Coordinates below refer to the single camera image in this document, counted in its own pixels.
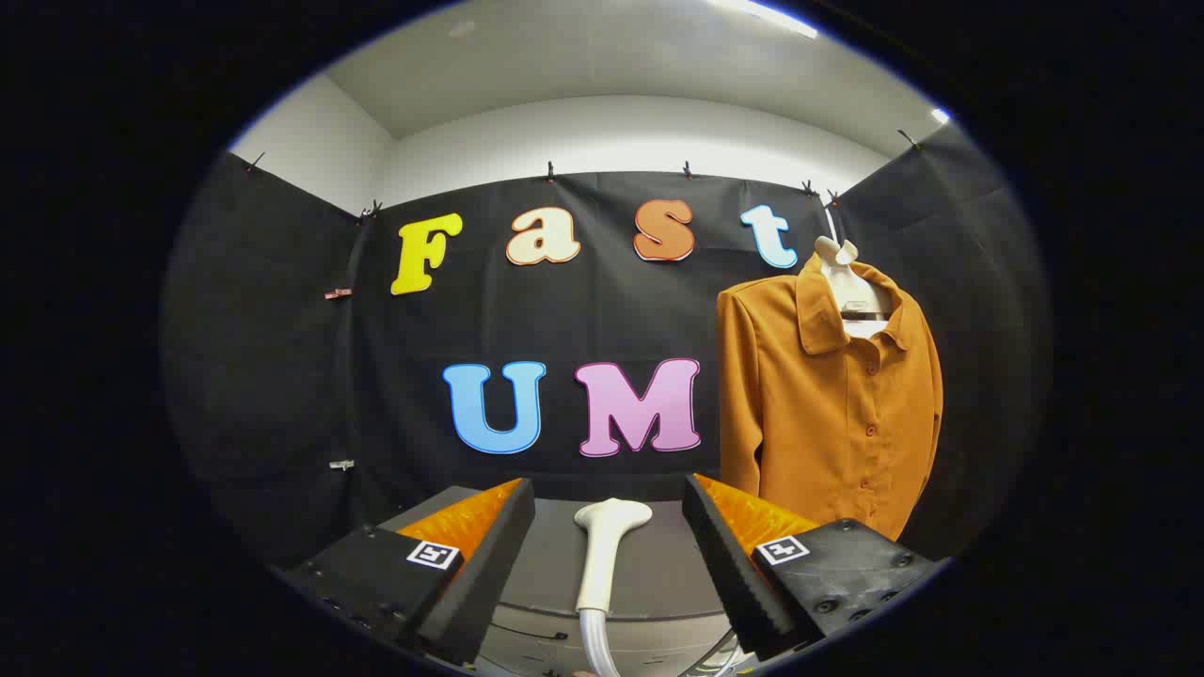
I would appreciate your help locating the row of black clips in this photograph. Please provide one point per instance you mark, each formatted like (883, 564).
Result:
(550, 172)

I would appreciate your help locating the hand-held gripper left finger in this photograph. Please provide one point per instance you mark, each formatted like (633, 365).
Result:
(499, 545)

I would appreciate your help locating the long ceiling light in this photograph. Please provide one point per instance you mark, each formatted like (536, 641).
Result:
(767, 16)

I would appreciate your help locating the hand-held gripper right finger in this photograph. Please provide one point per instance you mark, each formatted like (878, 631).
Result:
(720, 555)

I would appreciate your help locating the black backdrop cloth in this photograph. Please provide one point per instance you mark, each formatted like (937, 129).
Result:
(282, 376)

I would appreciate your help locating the orange button-up shirt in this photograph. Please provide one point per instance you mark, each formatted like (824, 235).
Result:
(828, 432)

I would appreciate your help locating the white garment steamer head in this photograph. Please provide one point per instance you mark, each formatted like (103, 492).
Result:
(602, 555)

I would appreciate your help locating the white mannequin torso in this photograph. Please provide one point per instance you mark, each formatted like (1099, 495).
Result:
(851, 287)

